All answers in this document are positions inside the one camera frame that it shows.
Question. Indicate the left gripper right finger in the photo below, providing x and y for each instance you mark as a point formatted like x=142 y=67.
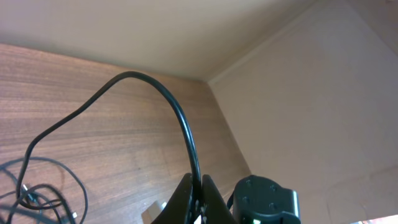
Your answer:
x=213 y=209

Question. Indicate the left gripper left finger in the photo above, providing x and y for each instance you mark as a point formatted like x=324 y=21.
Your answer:
x=178 y=208

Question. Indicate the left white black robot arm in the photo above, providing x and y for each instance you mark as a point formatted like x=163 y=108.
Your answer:
x=255 y=199

